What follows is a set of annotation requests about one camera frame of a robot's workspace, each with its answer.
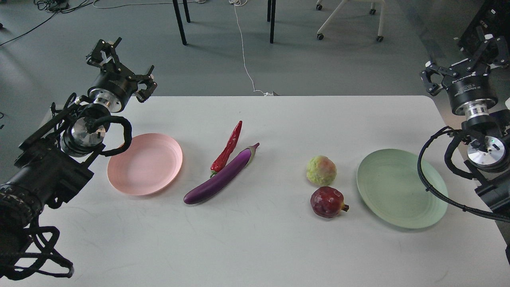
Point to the green yellow round fruit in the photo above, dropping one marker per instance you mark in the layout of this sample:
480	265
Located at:
321	171

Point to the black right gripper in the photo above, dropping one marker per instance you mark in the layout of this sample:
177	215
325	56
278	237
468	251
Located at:
491	53

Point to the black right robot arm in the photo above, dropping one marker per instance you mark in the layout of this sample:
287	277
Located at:
479	149

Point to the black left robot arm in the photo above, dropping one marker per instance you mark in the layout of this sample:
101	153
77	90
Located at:
55	163

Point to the black table legs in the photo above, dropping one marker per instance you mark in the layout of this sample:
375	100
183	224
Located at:
179	18
271	12

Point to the green plate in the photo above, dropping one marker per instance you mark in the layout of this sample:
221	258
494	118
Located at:
389	185

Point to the black equipment case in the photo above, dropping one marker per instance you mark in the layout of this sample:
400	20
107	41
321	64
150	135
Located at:
492	18

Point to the red pomegranate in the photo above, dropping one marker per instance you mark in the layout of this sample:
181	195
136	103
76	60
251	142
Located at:
328	202

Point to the purple eggplant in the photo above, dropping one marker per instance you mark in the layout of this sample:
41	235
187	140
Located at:
219	181

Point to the red chili pepper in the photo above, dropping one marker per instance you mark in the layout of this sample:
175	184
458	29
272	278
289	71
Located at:
222	159

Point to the black table legs left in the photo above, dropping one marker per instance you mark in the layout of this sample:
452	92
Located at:
179	18

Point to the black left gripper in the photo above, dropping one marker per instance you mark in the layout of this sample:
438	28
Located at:
110	88

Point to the pink plate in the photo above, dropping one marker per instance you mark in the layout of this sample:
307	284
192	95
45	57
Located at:
151	163

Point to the black table legs right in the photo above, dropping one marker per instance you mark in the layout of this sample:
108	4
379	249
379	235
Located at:
271	12

